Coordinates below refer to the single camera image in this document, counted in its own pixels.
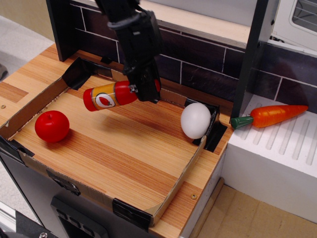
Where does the black right shelf post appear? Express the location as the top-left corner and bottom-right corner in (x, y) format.
(231, 0), (280, 118)

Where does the white grooved sink drainboard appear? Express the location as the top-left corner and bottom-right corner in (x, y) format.
(222, 94), (317, 223)

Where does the black left shelf post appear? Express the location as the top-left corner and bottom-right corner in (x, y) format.
(46, 0), (79, 61)

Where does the white toy egg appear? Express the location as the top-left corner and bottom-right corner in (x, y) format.
(181, 103), (211, 139)

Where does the black shelf post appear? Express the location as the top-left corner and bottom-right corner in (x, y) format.
(231, 0), (280, 118)
(46, 0), (79, 61)

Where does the white appliance with wire rack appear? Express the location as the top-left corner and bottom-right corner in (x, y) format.
(271, 0), (317, 51)

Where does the light wooden shelf board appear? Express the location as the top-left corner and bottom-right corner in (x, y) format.
(140, 0), (251, 49)

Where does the black oven control panel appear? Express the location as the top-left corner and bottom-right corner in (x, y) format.
(51, 197), (109, 238)

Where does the red toy apple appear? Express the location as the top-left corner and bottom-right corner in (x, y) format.
(35, 111), (70, 143)

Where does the cardboard fence with black tape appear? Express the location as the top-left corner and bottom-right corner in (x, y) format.
(0, 56), (231, 238)

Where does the red hot sauce bottle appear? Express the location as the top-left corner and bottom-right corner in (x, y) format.
(83, 81), (138, 112)

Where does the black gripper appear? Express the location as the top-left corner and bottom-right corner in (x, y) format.
(107, 10), (163, 104)

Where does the orange toy carrot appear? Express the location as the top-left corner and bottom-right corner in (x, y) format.
(230, 105), (309, 129)

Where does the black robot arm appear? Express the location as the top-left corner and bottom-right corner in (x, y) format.
(96, 0), (163, 104)

